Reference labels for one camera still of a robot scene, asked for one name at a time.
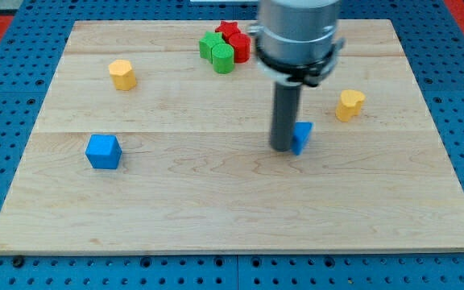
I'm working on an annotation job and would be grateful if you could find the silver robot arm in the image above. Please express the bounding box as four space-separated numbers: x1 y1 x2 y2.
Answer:
248 0 344 87

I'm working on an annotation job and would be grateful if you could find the blue triangle block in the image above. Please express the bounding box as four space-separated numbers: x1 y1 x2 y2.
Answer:
291 122 313 155

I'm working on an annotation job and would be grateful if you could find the blue cube block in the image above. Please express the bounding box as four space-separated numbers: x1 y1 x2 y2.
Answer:
85 135 122 170

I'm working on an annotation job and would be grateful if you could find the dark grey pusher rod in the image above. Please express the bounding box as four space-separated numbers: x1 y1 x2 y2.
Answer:
270 82 301 151

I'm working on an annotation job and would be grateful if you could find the green cylinder block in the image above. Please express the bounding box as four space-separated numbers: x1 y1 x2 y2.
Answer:
211 43 234 74

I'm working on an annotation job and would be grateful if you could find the wooden board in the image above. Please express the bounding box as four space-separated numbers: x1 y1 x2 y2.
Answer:
0 19 464 256

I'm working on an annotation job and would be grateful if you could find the red cylinder block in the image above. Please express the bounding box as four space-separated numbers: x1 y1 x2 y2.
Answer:
228 33 251 63

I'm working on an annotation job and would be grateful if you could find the green star block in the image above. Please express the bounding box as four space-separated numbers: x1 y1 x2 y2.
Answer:
198 31 225 63

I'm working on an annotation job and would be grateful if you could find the red star block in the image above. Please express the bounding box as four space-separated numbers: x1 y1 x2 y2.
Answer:
214 20 241 42

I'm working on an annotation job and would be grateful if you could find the yellow heart block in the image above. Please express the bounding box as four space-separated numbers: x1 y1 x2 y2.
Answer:
335 89 366 122

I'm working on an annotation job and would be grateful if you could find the yellow hexagon block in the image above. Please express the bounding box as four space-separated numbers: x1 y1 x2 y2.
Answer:
108 60 137 91

